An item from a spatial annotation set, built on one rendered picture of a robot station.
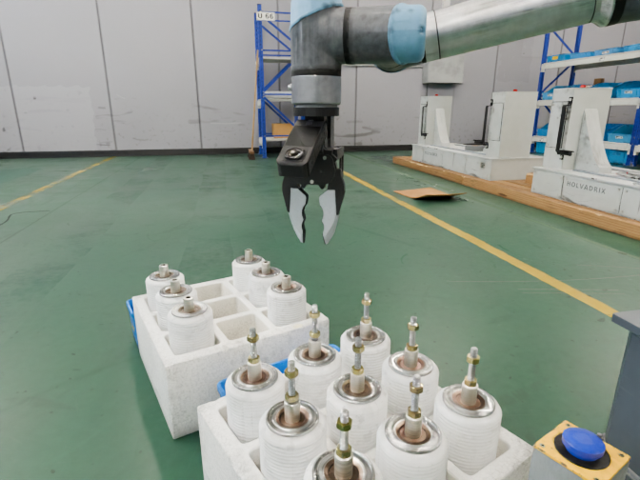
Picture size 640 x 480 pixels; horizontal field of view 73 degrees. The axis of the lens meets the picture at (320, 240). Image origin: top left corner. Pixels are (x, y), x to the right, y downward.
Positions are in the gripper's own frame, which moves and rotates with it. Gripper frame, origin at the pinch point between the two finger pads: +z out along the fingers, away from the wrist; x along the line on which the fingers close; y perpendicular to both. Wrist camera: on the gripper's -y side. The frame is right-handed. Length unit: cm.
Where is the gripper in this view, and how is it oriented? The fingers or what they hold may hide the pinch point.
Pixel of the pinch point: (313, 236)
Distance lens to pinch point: 69.9
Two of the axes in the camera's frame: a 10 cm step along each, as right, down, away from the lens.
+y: 2.3, -2.8, 9.3
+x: -9.7, -0.7, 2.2
